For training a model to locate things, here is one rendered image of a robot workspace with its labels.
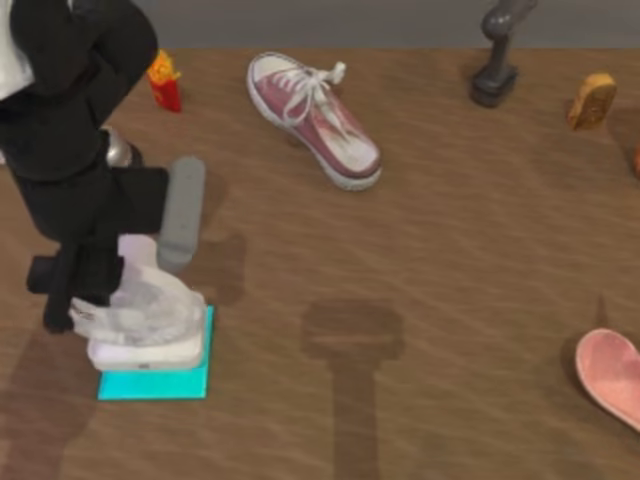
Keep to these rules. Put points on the cyan mat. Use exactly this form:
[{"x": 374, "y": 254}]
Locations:
[{"x": 155, "y": 385}]

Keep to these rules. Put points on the silver metal object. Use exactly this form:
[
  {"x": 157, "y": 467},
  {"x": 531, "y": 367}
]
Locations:
[{"x": 117, "y": 147}]

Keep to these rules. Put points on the red french fries box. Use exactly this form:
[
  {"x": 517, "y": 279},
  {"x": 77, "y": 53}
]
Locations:
[{"x": 167, "y": 85}]

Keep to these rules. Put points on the red canvas sneaker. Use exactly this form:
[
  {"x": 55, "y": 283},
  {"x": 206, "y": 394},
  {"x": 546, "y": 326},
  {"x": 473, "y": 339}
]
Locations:
[{"x": 315, "y": 120}]

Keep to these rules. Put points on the gray hammer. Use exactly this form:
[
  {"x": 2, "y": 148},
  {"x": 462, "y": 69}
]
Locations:
[{"x": 495, "y": 75}]

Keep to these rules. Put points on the pink slipper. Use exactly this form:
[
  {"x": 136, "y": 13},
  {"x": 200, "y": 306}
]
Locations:
[{"x": 612, "y": 370}]

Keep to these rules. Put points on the orange bread slice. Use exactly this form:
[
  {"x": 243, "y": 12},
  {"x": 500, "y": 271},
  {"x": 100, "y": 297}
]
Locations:
[{"x": 592, "y": 102}]

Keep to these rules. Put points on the gray wrist camera box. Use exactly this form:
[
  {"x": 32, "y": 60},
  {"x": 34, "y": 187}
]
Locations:
[{"x": 182, "y": 210}]

